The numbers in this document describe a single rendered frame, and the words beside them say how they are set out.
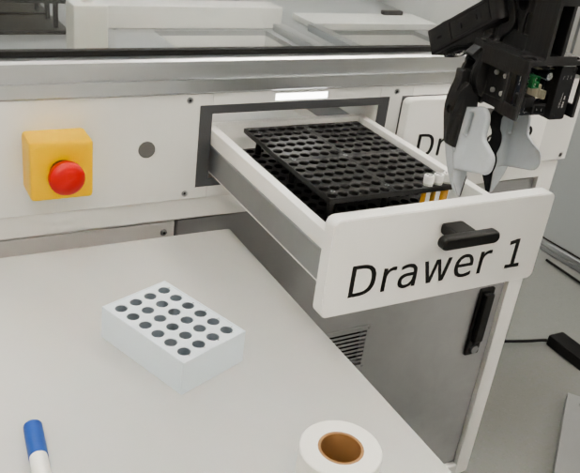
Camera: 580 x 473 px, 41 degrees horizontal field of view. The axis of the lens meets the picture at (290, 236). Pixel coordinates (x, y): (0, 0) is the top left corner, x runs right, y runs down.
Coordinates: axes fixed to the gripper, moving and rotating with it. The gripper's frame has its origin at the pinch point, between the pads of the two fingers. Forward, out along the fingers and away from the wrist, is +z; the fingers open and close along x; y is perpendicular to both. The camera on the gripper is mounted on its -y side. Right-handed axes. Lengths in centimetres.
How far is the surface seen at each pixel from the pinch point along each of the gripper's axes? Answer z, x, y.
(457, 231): 5.4, -1.0, 1.0
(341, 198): 6.5, -7.7, -10.8
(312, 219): 7.1, -12.6, -8.0
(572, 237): 87, 162, -113
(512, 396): 97, 89, -58
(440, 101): 4.1, 21.9, -33.0
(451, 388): 65, 43, -37
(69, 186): 9.6, -33.5, -26.3
